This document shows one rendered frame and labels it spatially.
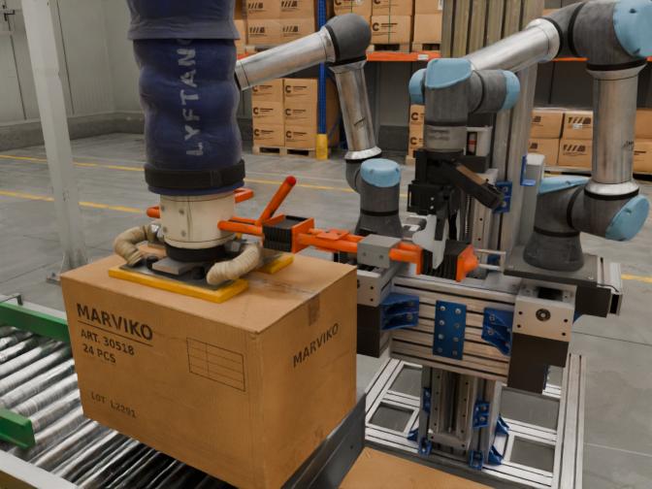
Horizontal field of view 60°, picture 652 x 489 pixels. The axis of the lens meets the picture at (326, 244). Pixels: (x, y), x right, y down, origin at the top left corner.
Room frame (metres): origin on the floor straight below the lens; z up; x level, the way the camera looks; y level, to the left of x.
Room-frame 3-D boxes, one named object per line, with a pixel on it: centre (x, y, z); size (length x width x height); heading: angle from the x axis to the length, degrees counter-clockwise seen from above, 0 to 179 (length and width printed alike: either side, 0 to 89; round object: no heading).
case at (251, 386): (1.27, 0.28, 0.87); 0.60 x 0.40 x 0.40; 59
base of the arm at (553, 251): (1.42, -0.61, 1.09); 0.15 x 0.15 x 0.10
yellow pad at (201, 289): (1.20, 0.35, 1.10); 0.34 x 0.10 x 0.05; 61
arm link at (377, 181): (1.63, -0.16, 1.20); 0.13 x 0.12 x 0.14; 12
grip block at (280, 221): (1.16, 0.08, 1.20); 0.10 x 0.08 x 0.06; 151
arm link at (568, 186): (1.41, -0.61, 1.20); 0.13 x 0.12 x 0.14; 33
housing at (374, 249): (1.05, -0.11, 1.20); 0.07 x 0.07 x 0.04; 61
